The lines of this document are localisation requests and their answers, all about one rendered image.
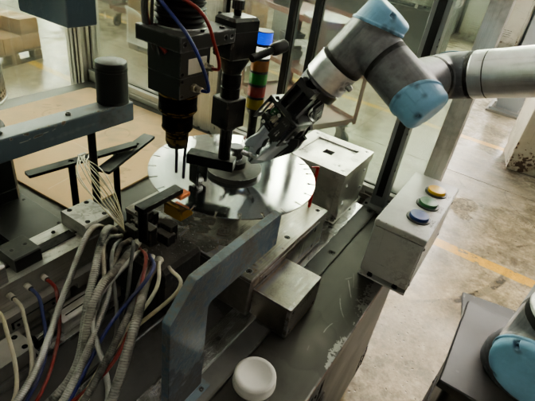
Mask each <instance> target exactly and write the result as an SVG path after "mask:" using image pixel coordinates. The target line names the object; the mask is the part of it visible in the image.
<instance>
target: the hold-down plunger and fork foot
mask: <svg viewBox="0 0 535 401"><path fill-rule="evenodd" d="M232 133H233V130H231V131H226V130H221V129H220V137H219V147H218V153H214V152H211V151H207V150H199V149H195V148H190V149H189V151H188V152H187V154H186V163H189V181H191V182H193V183H194V184H195V185H198V178H199V173H200V174H201V175H202V176H203V178H204V182H206V181H207V171H208V168H211V169H218V170H223V171H227V172H230V173H232V172H233V170H234V168H235V166H236V157H234V156H230V155H231V147H232Z"/></svg>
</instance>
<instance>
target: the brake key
mask: <svg viewBox="0 0 535 401"><path fill-rule="evenodd" d="M409 216H410V217H411V218H412V219H413V220H414V221H417V222H420V223H427V222H428V220H429V215H428V214H427V213H426V212H424V211H422V210H419V209H413V210H411V212H410V213H409Z"/></svg>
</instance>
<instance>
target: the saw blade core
mask: <svg viewBox="0 0 535 401"><path fill-rule="evenodd" d="M210 135H211V137H210ZM210 135H209V134H200V135H194V136H193V137H192V136H189V141H188V146H187V152H188V151H189V149H190V148H195V149H199V150H207V151H211V152H214V153H218V146H214V145H213V142H214V141H219V137H220V134H210ZM194 138H195V139H194ZM245 139H246V136H241V135H234V134H233V135H232V143H234V142H236V143H241V142H243V141H244V140H245ZM183 152H184V149H180V150H178V172H177V173H175V172H174V167H175V149H171V148H169V147H168V145H167V144H166V145H164V146H163V147H161V148H160V149H159V150H157V151H156V152H155V153H154V154H153V155H152V157H151V158H150V160H149V163H148V167H147V172H148V177H149V179H150V182H151V184H152V185H153V186H154V187H155V189H157V191H158V192H159V193H160V192H161V191H162V190H164V189H167V188H169V187H170V186H172V185H178V186H180V187H182V188H183V189H185V190H187V191H189V192H190V196H188V197H187V198H185V199H183V200H179V199H177V198H175V199H172V200H171V202H174V201H177V203H176V205H178V206H180V207H183V208H185V209H188V210H191V209H192V208H193V206H196V207H194V208H193V209H192V210H191V211H192V212H196V213H199V214H202V215H206V216H212V217H214V215H215V212H217V214H216V218H221V219H228V220H239V219H240V218H241V220H262V219H263V218H264V217H265V216H267V215H268V214H269V213H271V212H272V211H274V210H276V211H278V212H281V213H282V215H285V213H286V214H287V213H289V212H293V211H294V210H296V209H298V208H300V207H301V206H303V205H304V204H305V203H306V202H308V201H309V199H310V198H311V196H312V194H313V192H314V187H315V180H314V175H313V173H312V172H311V170H310V168H309V167H308V165H306V163H305V162H304V161H303V160H302V159H300V158H299V157H298V156H296V155H294V154H293V153H291V154H287V155H284V156H282V157H279V158H275V159H272V160H270V161H267V162H263V163H260V165H261V169H262V170H261V175H260V178H259V179H258V180H256V181H254V182H252V183H249V184H245V185H230V184H226V183H223V182H220V181H217V180H215V179H213V178H211V177H210V176H209V175H208V174H207V181H206V182H204V181H203V182H202V183H201V184H199V185H195V184H194V183H193V182H191V181H189V163H186V162H185V179H182V163H183ZM187 152H186V153H187ZM307 174H308V175H307ZM296 203H297V204H296ZM280 209H282V210H280ZM284 212H285V213H284ZM261 213H262V214H263V216H262V214H261ZM239 215H240V218H239Z"/></svg>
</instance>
